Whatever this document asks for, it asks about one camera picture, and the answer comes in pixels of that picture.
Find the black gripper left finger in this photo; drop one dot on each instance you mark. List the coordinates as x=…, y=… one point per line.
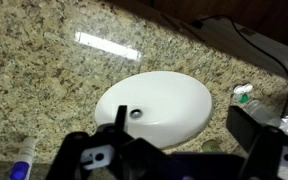
x=121, y=117

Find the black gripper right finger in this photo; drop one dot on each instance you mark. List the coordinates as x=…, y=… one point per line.
x=244, y=128

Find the metal sink drain stopper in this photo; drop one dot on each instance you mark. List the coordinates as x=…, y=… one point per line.
x=136, y=113

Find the clear plastic bottle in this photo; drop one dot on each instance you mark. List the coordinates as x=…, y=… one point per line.
x=260, y=111

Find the green lens case cap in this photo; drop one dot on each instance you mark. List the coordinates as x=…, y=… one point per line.
x=241, y=98

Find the white contact lens case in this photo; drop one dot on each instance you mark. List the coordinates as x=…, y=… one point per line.
x=243, y=88

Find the white oval sink basin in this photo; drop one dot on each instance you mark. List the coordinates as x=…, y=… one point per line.
x=167, y=96

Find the small white bottle blue cap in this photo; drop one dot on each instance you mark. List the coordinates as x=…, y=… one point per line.
x=24, y=158

